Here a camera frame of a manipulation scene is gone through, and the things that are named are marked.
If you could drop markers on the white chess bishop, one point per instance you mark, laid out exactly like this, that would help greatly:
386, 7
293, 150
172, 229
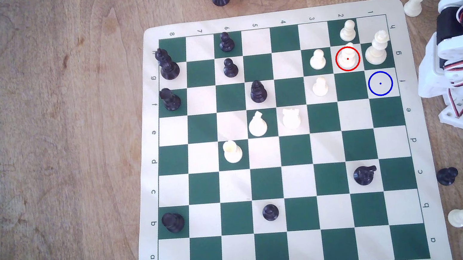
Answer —
348, 59
257, 125

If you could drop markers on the black chess bishop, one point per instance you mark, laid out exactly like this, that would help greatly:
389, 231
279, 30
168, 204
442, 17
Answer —
258, 92

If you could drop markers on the black chess pawn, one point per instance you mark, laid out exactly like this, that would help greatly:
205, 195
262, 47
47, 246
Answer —
230, 69
446, 176
270, 212
226, 43

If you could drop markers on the white chess knight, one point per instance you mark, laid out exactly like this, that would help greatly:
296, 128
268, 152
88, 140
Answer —
291, 119

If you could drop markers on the green and white chess mat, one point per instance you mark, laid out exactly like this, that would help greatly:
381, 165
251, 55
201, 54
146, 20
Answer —
298, 184

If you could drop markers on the white chess pawn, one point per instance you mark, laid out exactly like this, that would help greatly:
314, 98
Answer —
458, 218
317, 60
320, 87
347, 32

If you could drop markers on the black chess knight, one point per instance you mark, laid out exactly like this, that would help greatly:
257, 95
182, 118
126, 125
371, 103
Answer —
363, 175

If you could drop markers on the white chess king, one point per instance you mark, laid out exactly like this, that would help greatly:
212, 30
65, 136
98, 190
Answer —
377, 54

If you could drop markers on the black pawn f8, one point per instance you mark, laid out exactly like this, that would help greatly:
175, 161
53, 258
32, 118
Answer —
170, 100

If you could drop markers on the black pawn b8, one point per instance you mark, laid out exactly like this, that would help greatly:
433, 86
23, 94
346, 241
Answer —
173, 223

